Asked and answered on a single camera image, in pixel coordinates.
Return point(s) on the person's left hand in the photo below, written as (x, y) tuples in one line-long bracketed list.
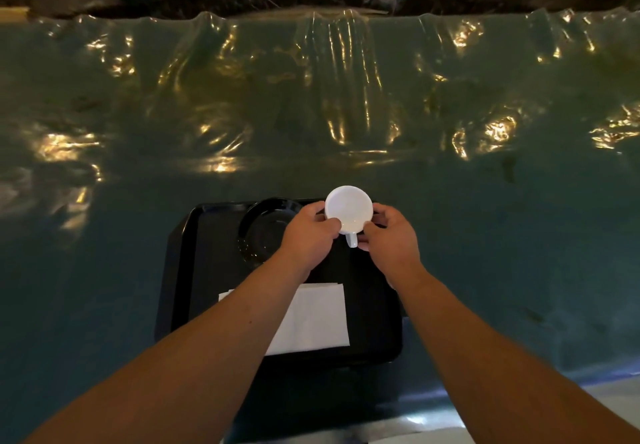
[(305, 241)]

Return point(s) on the person's right hand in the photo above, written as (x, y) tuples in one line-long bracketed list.
[(392, 248)]

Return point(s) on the person's right thumb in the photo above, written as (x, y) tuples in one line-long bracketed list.
[(370, 233)]

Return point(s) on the person's left thumb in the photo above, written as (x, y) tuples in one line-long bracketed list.
[(331, 229)]

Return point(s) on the white cup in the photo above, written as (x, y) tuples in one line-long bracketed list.
[(348, 208)]

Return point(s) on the person's right forearm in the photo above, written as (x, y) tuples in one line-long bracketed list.
[(480, 358)]

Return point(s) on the person's left forearm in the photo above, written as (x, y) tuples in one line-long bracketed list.
[(200, 358)]

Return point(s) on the black saucer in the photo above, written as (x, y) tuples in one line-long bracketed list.
[(262, 233)]

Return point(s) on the white paper napkin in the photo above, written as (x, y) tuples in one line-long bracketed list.
[(315, 318)]

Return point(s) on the clear plastic table cover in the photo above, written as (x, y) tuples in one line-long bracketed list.
[(320, 108)]

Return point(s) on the black tray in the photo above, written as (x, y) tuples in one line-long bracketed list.
[(210, 268)]

